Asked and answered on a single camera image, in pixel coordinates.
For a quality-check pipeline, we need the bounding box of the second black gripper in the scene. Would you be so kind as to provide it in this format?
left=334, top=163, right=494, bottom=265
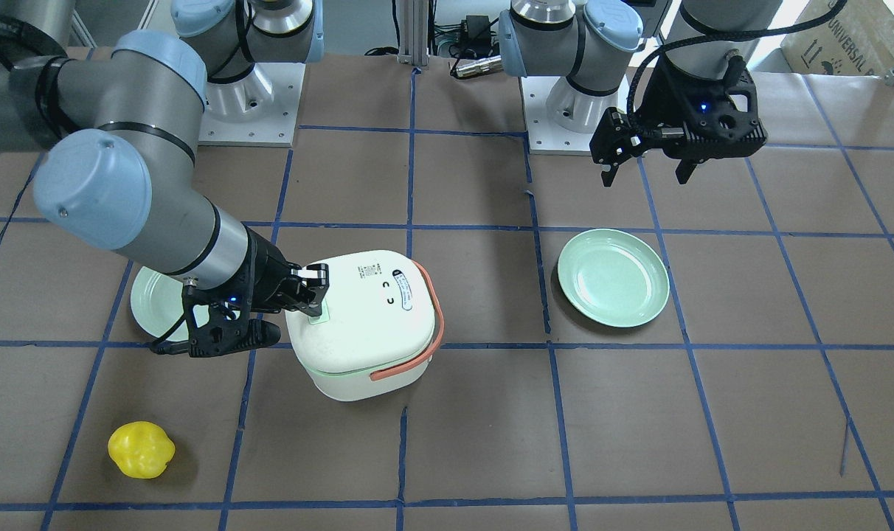
left=591, top=52, right=768, bottom=187

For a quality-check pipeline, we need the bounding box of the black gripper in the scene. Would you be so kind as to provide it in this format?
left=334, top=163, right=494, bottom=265
left=235, top=229, right=330, bottom=317

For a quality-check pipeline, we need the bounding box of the white rice cooker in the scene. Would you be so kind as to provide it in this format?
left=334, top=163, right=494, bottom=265
left=285, top=249, right=423, bottom=401

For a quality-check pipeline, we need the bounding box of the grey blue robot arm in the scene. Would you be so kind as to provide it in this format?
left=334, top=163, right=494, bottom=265
left=0, top=1, right=328, bottom=315

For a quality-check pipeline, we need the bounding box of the second grey blue robot arm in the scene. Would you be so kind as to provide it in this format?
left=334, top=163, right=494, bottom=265
left=497, top=1, right=780, bottom=186

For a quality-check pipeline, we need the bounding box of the light green plate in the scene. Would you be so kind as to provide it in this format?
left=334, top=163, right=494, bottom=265
left=130, top=268, right=184, bottom=339
left=556, top=228, right=670, bottom=328

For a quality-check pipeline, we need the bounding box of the black power adapter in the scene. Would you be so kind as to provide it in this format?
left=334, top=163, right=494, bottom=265
left=460, top=15, right=492, bottom=45

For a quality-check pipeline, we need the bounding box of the yellow bell pepper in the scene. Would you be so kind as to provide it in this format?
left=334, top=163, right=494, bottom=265
left=107, top=421, right=176, bottom=479

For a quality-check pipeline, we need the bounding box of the cardboard box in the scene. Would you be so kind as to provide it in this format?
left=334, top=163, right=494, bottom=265
left=780, top=1, right=894, bottom=75

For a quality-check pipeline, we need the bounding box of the black camera cable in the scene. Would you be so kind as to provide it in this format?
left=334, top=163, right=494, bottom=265
left=627, top=0, right=848, bottom=119

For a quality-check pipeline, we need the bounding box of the second white robot base plate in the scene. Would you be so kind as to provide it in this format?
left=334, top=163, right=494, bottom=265
left=520, top=75, right=629, bottom=156

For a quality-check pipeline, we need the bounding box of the orange rice cooker handle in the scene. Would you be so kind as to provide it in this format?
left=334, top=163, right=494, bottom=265
left=367, top=252, right=445, bottom=389

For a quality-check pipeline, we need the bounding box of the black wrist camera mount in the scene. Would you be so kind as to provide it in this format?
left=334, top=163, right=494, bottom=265
left=181, top=283, right=281, bottom=358

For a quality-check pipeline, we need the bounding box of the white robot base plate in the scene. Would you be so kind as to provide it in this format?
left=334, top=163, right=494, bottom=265
left=198, top=63, right=306, bottom=148

